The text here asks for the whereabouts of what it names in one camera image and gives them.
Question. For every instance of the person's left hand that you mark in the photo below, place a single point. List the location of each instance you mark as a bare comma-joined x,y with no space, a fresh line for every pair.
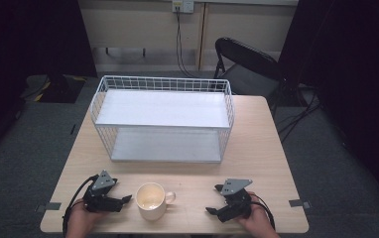
78,221

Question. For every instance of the white wall socket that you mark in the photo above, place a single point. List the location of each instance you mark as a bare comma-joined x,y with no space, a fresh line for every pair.
183,5

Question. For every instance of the black stand base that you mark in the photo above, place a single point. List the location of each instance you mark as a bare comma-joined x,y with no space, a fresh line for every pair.
60,89

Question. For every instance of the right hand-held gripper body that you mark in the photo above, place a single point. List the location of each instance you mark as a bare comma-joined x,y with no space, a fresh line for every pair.
237,205

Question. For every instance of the black curtain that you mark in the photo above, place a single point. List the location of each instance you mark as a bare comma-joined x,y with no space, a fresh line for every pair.
19,49
353,66

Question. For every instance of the grey tape strip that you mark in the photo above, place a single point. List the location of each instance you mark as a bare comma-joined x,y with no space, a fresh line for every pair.
52,206
297,203

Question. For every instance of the person's right hand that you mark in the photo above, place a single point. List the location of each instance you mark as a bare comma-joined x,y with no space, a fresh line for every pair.
258,223

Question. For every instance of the black folding chair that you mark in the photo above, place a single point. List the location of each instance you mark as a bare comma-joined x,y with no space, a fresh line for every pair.
247,56

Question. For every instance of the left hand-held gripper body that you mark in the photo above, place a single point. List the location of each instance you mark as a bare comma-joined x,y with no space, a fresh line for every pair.
103,198

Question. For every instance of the cream ceramic cup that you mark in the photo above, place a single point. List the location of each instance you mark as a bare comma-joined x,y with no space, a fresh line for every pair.
151,206

